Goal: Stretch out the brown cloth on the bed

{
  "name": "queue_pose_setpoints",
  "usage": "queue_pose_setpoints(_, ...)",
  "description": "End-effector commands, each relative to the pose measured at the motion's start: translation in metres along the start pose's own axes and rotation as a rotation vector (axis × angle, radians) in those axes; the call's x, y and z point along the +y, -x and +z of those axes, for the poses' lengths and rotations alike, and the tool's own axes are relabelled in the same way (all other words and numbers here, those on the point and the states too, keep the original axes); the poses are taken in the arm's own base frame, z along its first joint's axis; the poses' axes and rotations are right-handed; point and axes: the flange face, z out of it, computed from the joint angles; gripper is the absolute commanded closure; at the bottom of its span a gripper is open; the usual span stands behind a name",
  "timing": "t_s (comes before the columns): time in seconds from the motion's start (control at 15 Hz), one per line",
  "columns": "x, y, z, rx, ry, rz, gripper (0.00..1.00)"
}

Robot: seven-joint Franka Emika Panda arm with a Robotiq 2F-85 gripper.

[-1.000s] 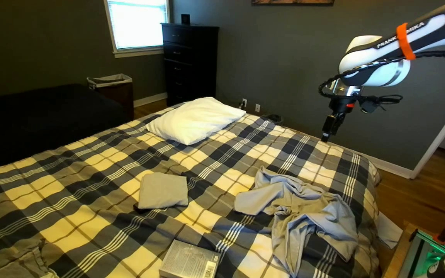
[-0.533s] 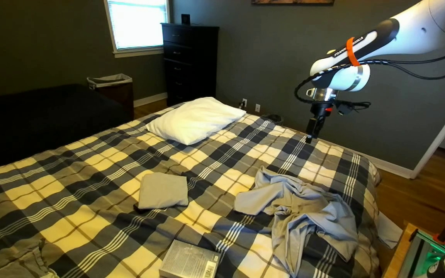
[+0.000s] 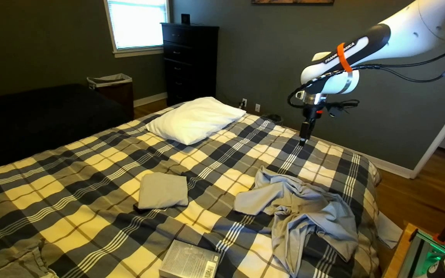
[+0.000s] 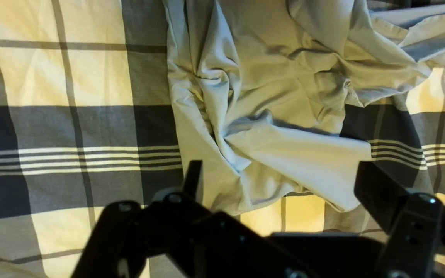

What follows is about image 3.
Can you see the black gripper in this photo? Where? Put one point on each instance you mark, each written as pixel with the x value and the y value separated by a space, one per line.
pixel 315 109

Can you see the large grey-brown cloth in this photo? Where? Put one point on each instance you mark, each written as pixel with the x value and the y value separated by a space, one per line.
pixel 305 214

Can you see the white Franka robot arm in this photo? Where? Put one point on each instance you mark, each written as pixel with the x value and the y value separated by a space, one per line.
pixel 413 32

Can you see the folded grey cloth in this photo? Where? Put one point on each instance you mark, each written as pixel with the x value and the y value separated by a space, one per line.
pixel 162 189

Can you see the folded cloth at bottom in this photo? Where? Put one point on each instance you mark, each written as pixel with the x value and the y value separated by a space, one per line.
pixel 189 260

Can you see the plaid bed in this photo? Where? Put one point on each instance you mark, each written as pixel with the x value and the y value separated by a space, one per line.
pixel 77 195

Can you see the white pillow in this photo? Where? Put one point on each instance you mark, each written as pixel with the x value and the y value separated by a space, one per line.
pixel 193 121

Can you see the black tall dresser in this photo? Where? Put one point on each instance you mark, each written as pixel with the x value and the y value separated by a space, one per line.
pixel 190 63

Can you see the small dark dresser item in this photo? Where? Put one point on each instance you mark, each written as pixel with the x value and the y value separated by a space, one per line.
pixel 186 19

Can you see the brown laundry hamper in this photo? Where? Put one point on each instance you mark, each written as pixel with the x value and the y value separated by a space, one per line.
pixel 113 90

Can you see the wood and green frame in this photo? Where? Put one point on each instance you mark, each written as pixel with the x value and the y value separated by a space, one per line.
pixel 417 253

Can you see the bright window white frame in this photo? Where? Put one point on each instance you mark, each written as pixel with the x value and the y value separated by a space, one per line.
pixel 138 24

